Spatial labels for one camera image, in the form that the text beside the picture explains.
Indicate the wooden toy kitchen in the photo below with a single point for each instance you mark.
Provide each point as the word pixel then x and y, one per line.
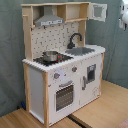
pixel 40 84

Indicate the grey cabinet door handle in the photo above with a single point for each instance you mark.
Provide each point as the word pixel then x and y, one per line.
pixel 84 83

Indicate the black toy stovetop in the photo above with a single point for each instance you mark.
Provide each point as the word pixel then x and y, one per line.
pixel 60 58

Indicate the grey range hood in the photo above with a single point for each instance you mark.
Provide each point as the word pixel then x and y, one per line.
pixel 48 18

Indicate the oven door with handle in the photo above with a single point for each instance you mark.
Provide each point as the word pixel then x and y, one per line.
pixel 64 96

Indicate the grey ice dispenser panel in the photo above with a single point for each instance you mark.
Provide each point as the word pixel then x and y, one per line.
pixel 91 73

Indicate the white microwave door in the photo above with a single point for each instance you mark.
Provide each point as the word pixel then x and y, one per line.
pixel 97 11

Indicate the black toy faucet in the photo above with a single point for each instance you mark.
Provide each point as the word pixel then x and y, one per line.
pixel 74 40

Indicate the small metal pot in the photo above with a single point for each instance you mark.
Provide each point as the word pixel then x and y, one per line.
pixel 50 56

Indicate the red right stove knob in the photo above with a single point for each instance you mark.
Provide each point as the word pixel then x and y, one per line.
pixel 74 69

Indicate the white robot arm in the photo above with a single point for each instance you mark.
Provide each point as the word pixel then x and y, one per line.
pixel 123 20

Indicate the grey toy sink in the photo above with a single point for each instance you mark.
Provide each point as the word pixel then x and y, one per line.
pixel 79 51

